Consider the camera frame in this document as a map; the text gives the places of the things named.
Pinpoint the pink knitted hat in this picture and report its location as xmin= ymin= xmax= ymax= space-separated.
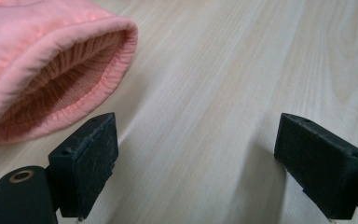
xmin=0 ymin=0 xmax=139 ymax=147

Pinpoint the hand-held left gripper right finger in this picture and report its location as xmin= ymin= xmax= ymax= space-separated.
xmin=273 ymin=113 xmax=358 ymax=220

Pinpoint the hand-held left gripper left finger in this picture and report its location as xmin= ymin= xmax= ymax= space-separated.
xmin=45 ymin=112 xmax=119 ymax=220

